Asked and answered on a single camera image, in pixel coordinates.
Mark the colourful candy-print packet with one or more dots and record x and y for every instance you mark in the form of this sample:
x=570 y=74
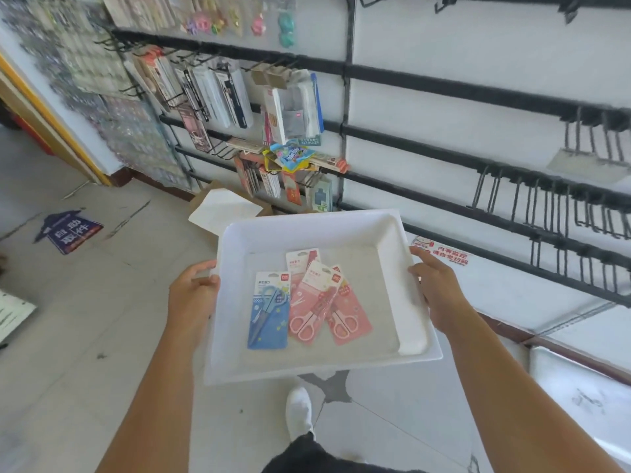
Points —
x=291 y=155

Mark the pink hanging packet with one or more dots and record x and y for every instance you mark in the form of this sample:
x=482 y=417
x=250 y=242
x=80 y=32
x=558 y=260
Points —
x=196 y=130

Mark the blue scissors packet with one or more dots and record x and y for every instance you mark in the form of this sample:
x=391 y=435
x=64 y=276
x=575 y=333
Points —
x=268 y=310

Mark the person's right hand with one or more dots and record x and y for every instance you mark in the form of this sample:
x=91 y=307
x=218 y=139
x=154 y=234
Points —
x=443 y=295

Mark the white label plate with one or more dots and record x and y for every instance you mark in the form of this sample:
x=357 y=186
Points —
x=586 y=166

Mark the person's left hand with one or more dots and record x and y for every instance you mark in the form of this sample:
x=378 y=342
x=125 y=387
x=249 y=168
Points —
x=187 y=302

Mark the white board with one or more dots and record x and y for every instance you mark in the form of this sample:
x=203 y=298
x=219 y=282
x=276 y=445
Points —
x=12 y=312

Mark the group of small hanging packets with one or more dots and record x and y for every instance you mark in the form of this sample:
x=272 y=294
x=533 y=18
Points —
x=276 y=184

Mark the black wall display rack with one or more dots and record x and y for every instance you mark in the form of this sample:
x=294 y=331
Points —
x=443 y=86

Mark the blue floor sticker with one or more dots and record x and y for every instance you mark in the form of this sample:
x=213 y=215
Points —
x=69 y=233

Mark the row of black rack hooks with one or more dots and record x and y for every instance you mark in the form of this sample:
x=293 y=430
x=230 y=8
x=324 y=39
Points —
x=552 y=201

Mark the pink scissors packet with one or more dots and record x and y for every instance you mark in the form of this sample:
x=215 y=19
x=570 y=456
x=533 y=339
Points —
x=299 y=263
x=313 y=300
x=350 y=315

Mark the white paper sheet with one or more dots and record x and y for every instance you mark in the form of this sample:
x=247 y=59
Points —
x=224 y=211

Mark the red and white wall sticker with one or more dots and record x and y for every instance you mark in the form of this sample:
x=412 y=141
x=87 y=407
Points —
x=446 y=253

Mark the beige hanging packets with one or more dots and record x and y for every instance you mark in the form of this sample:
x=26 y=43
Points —
x=140 y=9

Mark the row of hanging stationery packets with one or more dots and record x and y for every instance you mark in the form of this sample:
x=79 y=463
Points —
x=207 y=88

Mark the white and grey ruler packet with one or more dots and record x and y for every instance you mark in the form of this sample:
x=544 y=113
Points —
x=293 y=110

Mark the person's right thumb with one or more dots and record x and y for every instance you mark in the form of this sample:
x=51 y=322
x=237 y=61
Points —
x=426 y=256

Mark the wall of hanging sticker packs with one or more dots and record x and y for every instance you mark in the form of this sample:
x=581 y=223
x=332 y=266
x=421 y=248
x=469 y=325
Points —
x=88 y=78

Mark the white shoe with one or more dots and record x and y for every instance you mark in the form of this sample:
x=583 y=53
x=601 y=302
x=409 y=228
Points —
x=299 y=411

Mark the person's right forearm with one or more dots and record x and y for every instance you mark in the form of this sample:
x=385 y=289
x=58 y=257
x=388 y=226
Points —
x=512 y=398

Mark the person's left thumb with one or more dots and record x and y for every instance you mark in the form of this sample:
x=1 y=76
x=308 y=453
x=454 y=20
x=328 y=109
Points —
x=203 y=267

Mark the person's left forearm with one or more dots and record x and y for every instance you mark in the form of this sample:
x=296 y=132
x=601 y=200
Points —
x=153 y=403

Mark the brown cardboard box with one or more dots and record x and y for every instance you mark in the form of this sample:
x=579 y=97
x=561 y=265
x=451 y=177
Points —
x=268 y=207

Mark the dark trousers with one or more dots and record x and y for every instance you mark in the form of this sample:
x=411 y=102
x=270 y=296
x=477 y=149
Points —
x=315 y=460

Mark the yellow door frame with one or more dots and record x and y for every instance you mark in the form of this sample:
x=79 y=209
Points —
x=54 y=120

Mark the pastel hair clip packets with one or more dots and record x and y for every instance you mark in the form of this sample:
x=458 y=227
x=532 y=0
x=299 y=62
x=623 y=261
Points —
x=236 y=19

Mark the white plastic tray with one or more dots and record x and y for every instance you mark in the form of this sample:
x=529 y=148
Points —
x=389 y=270

